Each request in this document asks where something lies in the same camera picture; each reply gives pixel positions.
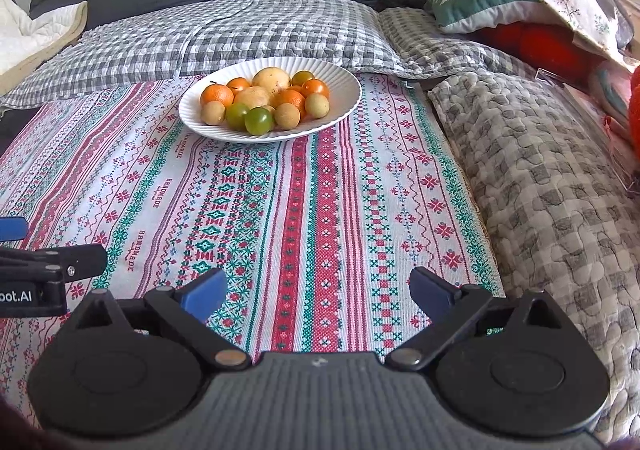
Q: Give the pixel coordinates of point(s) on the beige grey patterned blanket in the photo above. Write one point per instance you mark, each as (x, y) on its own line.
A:
(556, 214)

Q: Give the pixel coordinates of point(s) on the small tan longan fruit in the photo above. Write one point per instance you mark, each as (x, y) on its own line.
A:
(317, 105)

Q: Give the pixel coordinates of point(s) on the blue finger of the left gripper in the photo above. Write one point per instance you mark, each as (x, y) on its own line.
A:
(54, 264)
(13, 229)

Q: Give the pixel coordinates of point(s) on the red cushion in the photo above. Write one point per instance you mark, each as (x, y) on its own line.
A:
(548, 47)

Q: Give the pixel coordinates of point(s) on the white ribbed plate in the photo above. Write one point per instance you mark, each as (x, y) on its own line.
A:
(345, 94)

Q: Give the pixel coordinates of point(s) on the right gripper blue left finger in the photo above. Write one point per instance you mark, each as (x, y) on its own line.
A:
(180, 314)

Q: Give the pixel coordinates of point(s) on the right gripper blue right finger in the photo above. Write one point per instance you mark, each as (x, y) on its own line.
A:
(453, 312)

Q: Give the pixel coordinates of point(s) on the patterned red green tablecloth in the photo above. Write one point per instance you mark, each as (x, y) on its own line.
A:
(317, 236)

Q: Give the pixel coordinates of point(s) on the large yellow passion fruit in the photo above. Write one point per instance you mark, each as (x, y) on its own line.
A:
(254, 97)

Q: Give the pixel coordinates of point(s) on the grey white checkered quilt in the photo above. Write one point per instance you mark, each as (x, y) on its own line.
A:
(202, 37)

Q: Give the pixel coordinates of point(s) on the dark green tomato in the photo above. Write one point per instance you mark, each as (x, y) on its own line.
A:
(235, 116)

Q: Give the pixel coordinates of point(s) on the orange mandarin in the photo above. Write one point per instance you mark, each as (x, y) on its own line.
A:
(292, 97)
(219, 93)

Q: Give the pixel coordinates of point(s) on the floral paper bag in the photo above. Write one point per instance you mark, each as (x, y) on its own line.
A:
(593, 30)

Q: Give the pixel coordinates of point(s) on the white beige folded blanket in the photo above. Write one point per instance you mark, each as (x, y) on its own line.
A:
(26, 43)

